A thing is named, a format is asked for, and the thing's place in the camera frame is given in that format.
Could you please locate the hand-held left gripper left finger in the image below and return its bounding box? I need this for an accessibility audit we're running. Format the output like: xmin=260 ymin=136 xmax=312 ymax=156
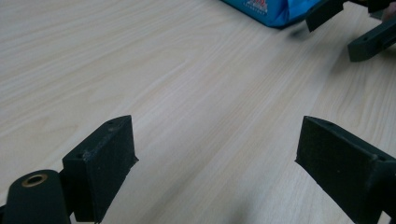
xmin=62 ymin=115 xmax=139 ymax=224

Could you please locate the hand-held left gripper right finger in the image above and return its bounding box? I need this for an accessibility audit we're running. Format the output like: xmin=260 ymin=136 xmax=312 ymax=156
xmin=294 ymin=116 xmax=396 ymax=224

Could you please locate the blue wet wipes pack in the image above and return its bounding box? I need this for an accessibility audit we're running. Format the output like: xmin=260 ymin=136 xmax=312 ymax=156
xmin=219 ymin=0 xmax=321 ymax=30

